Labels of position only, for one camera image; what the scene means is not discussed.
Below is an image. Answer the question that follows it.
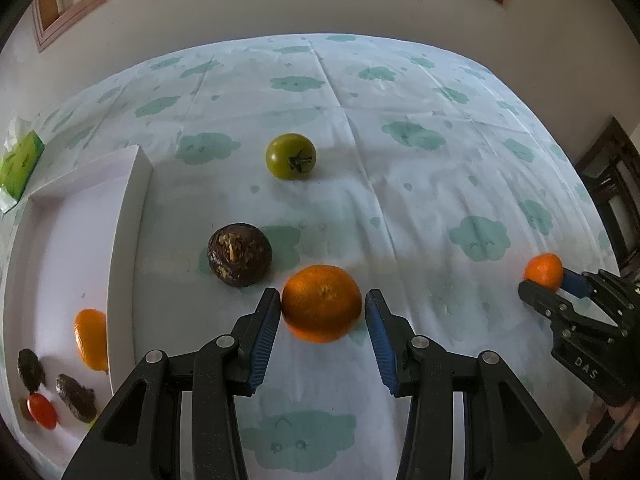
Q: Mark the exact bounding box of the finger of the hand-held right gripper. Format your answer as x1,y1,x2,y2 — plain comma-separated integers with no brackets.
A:
518,280,628,342
562,269,640,328

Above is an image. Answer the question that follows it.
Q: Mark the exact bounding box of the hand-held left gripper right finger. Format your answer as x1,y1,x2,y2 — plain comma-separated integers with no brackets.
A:
364,289,583,480

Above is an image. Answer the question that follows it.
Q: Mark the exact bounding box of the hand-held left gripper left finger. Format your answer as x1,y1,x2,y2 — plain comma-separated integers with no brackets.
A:
61,287,282,480

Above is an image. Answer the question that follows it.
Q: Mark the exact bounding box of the small mandarin orange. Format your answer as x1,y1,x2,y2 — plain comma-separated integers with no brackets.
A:
523,253,564,292

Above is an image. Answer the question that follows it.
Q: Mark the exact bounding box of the large orange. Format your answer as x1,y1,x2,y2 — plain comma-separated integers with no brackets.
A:
281,264,363,344

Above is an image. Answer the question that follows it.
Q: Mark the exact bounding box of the small oval kumquat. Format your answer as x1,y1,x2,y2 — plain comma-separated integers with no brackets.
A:
74,308,109,373

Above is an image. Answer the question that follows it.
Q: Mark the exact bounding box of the large dark water chestnut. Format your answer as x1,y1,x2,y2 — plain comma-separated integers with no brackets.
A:
55,373,98,423

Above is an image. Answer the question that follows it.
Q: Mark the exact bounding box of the white shallow tray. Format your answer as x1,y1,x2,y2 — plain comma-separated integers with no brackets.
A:
0,144,153,461

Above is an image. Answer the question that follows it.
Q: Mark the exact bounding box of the red tomato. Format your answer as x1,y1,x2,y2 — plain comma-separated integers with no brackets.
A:
26,393,58,430

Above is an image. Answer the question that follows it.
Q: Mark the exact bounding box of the small dark water chestnut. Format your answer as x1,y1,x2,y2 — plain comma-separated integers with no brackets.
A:
17,349,47,393

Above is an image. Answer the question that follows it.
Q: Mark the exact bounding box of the sprouted dark water chestnut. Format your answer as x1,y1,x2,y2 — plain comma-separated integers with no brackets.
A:
207,222,273,288

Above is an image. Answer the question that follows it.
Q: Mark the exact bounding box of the dark wooden furniture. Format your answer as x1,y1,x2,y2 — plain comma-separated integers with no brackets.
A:
575,117,640,281

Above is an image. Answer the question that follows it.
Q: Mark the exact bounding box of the small green tomato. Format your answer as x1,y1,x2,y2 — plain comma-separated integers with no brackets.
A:
265,133,318,181

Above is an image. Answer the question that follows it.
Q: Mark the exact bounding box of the green tissue pack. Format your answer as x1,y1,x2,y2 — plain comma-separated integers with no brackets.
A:
0,116,46,215

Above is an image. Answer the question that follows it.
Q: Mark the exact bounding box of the wooden window frame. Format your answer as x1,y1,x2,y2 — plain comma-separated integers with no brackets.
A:
32,0,516,53

